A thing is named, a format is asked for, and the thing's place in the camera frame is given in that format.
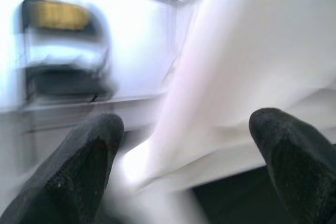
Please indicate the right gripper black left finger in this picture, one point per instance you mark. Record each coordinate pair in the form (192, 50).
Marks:
(65, 182)

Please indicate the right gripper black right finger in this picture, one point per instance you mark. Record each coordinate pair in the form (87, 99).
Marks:
(302, 169)

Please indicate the white plastic children table top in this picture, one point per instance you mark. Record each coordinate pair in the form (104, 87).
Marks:
(210, 150)

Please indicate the white plastic table leg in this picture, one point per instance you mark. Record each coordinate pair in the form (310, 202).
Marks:
(236, 51)

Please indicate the black metal folding chair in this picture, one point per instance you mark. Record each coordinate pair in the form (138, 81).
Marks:
(65, 77)

